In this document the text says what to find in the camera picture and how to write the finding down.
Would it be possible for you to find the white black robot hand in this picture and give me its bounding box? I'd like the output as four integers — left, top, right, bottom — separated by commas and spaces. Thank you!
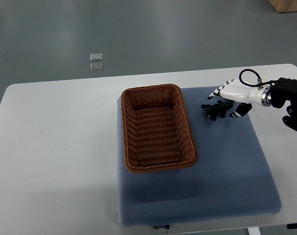
208, 79, 272, 118

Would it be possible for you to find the dark toy crocodile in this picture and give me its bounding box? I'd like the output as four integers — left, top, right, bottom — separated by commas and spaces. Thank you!
201, 100, 234, 121

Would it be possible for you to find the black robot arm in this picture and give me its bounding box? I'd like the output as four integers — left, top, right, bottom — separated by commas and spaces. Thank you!
270, 78, 297, 132

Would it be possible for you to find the brown wicker basket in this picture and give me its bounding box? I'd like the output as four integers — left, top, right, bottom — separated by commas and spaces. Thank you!
121, 84, 198, 173

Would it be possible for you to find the blue grey foam cushion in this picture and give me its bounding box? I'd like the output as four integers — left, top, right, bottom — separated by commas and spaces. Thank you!
117, 87, 282, 226

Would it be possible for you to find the wooden box corner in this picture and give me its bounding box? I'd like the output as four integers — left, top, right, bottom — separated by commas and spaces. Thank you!
268, 0, 297, 13

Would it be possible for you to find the lower floor plate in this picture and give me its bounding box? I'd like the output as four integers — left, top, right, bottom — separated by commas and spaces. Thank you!
90, 62, 103, 71

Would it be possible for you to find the floor plate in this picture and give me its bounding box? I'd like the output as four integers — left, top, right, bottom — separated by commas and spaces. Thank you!
90, 62, 103, 71
90, 53, 103, 61

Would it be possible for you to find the upper floor plate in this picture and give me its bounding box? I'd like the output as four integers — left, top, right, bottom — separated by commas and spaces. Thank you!
90, 53, 103, 61

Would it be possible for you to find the black table clamp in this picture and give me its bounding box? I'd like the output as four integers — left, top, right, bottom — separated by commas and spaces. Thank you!
287, 223, 297, 230

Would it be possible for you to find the black cable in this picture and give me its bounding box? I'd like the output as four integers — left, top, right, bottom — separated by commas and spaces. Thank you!
239, 69, 278, 89

